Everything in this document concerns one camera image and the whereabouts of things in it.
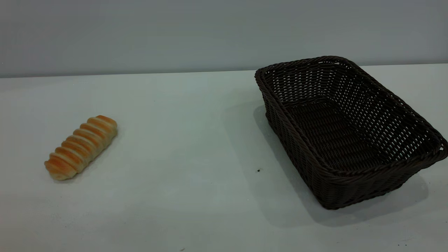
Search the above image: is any ridged golden bread roll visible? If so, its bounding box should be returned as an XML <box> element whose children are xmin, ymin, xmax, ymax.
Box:
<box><xmin>44</xmin><ymin>115</ymin><xmax>118</xmax><ymax>181</ymax></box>

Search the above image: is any dark brown woven basket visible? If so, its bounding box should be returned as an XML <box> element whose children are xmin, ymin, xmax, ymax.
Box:
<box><xmin>254</xmin><ymin>55</ymin><xmax>448</xmax><ymax>210</ymax></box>

